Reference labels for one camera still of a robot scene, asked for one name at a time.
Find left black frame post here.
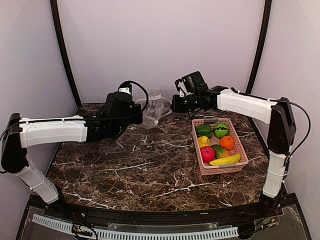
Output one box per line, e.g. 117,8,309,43
49,0,82,109

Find green toy pepper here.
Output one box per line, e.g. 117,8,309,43
195,124,212,139

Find white slotted cable duct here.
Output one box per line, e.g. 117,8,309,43
32,214,239,240

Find pink plastic basket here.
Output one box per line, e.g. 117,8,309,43
192,118,249,176

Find black frame post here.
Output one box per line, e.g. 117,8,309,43
245,0,272,94
49,0,82,109

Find yellow toy pepper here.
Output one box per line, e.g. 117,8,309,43
197,136,211,149

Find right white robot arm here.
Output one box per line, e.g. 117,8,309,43
171,86,296,199

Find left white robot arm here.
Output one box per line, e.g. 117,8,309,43
0,100,144,218

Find right black frame post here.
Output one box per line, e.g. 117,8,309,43
245,0,272,94

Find black front rail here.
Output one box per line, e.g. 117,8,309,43
38,192,283,227

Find green orange toy mango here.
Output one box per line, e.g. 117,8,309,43
211,144,231,159

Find toy orange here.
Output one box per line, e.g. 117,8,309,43
219,135,235,151

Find red toy apple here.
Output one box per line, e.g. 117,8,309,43
200,146,216,164

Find clear zip top bag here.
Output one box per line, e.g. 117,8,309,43
140,88,172,129

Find yellow toy banana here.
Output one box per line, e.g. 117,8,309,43
209,153,241,166

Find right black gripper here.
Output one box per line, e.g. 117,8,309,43
171,92,200,113

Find green toy watermelon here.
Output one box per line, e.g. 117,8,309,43
213,123,229,139

